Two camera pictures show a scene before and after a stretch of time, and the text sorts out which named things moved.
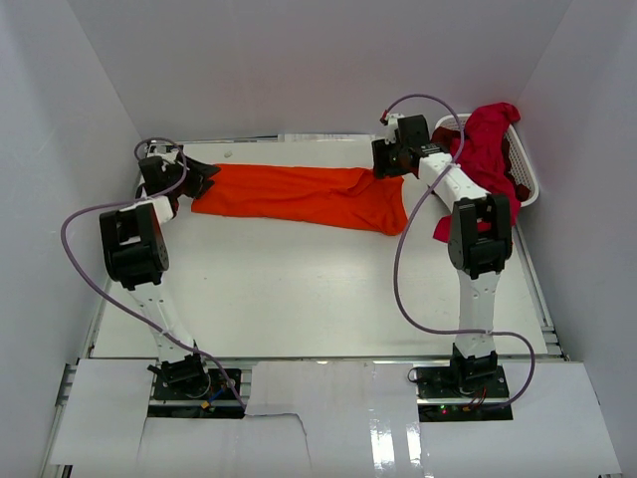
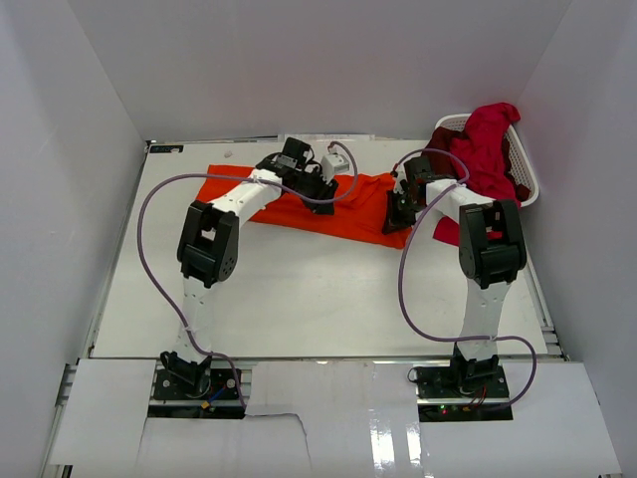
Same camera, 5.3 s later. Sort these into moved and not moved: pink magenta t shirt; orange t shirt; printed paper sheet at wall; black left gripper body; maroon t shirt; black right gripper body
Moved: black right gripper body; black left gripper body; orange t shirt
Not moved: printed paper sheet at wall; maroon t shirt; pink magenta t shirt
